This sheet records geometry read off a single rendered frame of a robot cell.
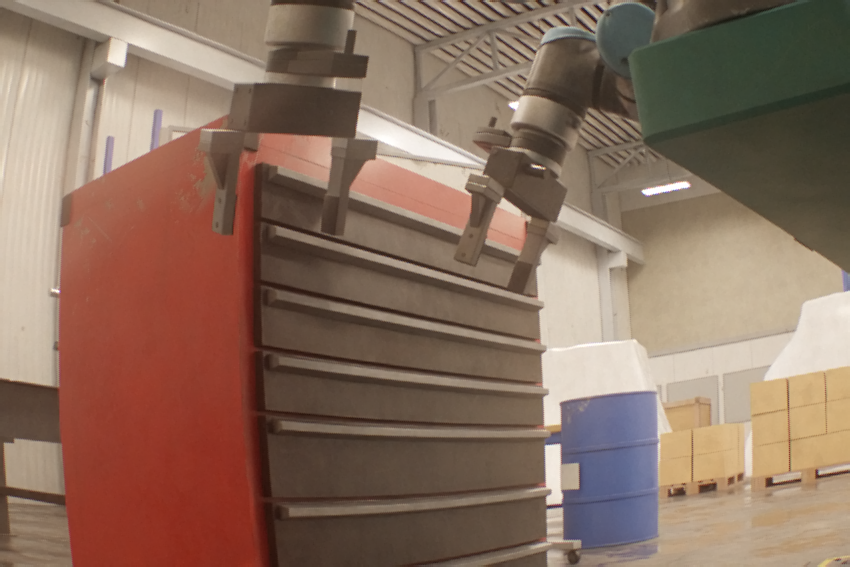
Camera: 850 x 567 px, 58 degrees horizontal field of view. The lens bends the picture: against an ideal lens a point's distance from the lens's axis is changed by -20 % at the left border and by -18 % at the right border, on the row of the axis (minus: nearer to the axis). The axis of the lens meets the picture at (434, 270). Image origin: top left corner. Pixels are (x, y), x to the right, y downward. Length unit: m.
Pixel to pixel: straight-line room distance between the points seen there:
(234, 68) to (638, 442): 8.75
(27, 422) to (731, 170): 3.98
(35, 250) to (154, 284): 9.05
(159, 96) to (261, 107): 11.13
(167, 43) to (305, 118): 10.61
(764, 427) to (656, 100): 7.63
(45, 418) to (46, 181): 6.40
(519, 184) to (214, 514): 0.56
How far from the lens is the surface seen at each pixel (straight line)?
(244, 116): 0.88
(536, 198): 1.17
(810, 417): 8.03
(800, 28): 0.46
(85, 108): 10.71
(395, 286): 1.25
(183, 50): 11.66
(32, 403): 4.33
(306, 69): 0.85
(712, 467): 9.51
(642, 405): 4.93
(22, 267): 10.07
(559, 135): 1.17
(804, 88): 0.45
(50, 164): 10.59
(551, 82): 1.18
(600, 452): 4.85
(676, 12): 0.51
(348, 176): 0.95
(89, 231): 1.36
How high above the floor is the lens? 0.50
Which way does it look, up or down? 13 degrees up
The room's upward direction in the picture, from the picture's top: 3 degrees counter-clockwise
